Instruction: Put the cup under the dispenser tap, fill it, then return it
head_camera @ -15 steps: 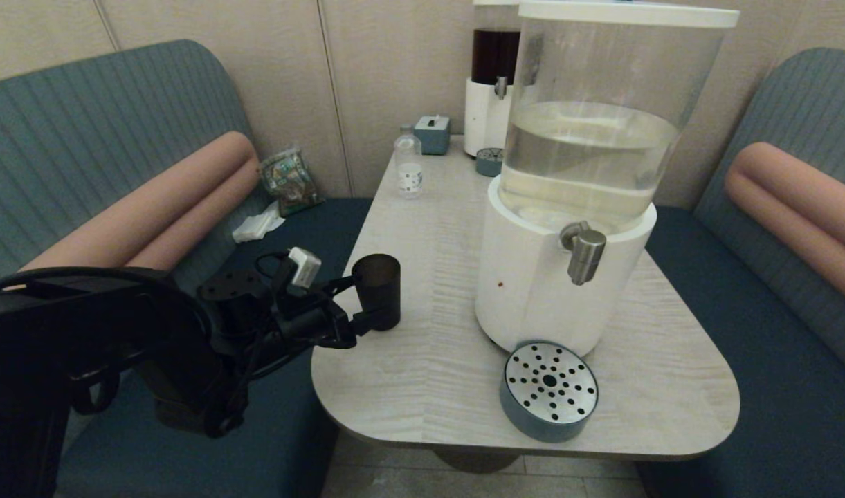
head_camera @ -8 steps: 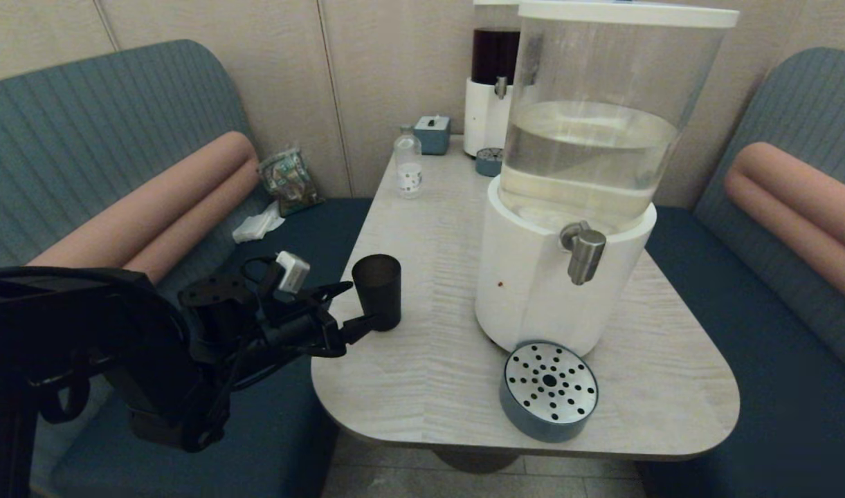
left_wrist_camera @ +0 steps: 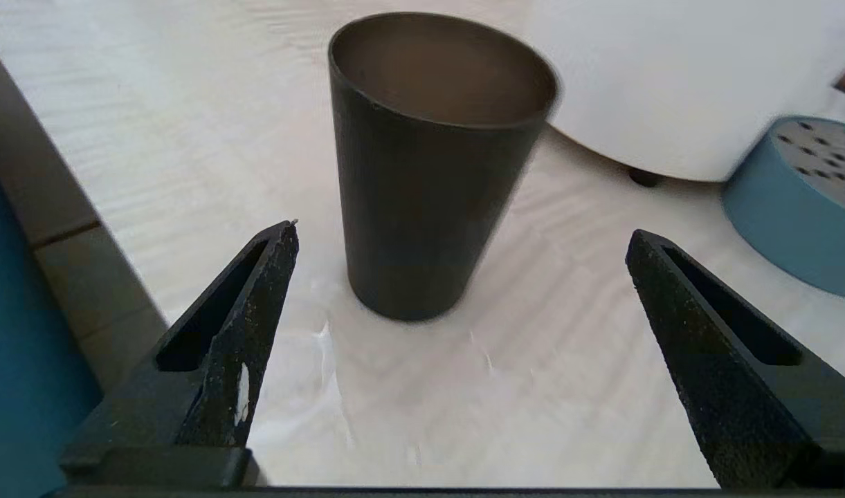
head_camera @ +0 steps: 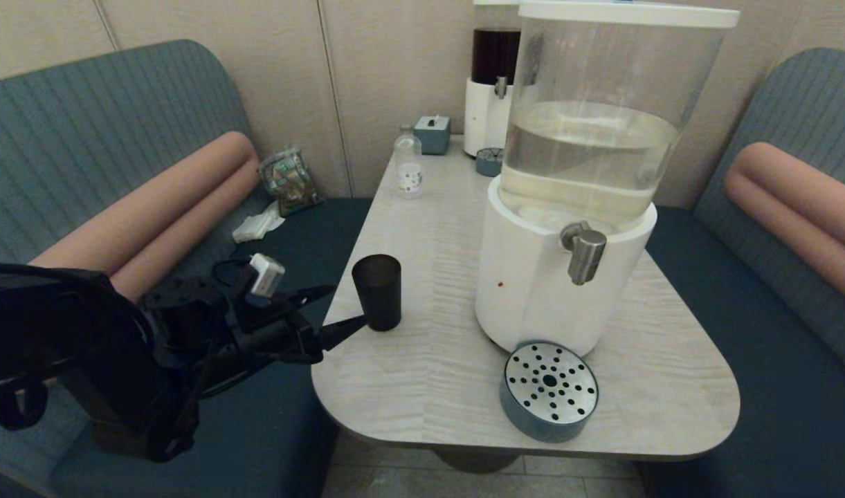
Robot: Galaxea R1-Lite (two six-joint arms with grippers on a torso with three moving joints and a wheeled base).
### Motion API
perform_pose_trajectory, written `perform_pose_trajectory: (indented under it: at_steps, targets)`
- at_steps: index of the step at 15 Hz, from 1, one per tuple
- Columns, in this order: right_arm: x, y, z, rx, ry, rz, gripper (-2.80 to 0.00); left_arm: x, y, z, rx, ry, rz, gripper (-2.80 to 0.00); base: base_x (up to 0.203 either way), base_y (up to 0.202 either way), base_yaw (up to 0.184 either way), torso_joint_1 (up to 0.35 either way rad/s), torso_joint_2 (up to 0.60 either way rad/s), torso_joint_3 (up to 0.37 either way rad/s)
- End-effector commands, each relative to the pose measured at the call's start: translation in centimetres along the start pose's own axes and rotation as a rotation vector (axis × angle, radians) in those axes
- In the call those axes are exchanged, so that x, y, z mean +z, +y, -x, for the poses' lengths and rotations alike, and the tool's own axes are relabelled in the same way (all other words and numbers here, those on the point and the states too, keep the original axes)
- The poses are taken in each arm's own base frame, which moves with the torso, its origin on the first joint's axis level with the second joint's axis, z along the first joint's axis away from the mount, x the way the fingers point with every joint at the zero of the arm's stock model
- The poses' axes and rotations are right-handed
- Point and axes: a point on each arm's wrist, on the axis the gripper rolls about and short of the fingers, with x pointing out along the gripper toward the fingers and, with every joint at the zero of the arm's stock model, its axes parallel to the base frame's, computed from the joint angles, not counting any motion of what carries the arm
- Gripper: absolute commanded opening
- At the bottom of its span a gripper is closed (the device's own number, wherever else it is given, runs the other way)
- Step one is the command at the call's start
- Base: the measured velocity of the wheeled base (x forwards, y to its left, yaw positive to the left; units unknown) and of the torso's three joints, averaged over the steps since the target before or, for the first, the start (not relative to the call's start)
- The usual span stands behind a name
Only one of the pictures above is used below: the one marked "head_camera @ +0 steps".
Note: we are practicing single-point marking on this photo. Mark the small clear plastic bottle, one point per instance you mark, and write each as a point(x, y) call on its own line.
point(409, 171)

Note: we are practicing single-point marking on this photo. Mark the steel water dispenser tap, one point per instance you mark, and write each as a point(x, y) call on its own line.
point(585, 252)

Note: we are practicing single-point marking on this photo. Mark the dark drink dispenser white base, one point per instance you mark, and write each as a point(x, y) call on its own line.
point(484, 117)

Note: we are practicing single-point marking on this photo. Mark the small steel drink dispenser tap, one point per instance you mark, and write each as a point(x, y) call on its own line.
point(501, 88)

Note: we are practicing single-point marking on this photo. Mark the grey-blue tissue box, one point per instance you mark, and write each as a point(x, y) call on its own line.
point(432, 136)

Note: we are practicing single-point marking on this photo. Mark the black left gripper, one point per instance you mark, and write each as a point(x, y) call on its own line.
point(277, 332)

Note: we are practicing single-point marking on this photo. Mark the clear water dispenser white base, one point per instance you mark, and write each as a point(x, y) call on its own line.
point(533, 277)

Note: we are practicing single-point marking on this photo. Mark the small round drip tray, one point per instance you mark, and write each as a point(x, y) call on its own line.
point(490, 164)

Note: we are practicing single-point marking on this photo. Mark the large round steel drip tray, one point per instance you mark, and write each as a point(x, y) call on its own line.
point(549, 387)

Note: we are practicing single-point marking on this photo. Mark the white crumpled tissue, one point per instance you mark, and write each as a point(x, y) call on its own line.
point(258, 225)

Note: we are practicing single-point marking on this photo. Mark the crumpled snack bag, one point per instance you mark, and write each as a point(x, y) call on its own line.
point(289, 181)

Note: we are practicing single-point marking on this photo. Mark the black plastic cup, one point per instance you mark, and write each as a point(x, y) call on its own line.
point(378, 294)

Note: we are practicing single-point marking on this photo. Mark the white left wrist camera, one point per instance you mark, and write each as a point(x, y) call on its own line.
point(265, 275)

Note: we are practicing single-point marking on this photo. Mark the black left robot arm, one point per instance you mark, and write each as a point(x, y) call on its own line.
point(83, 346)

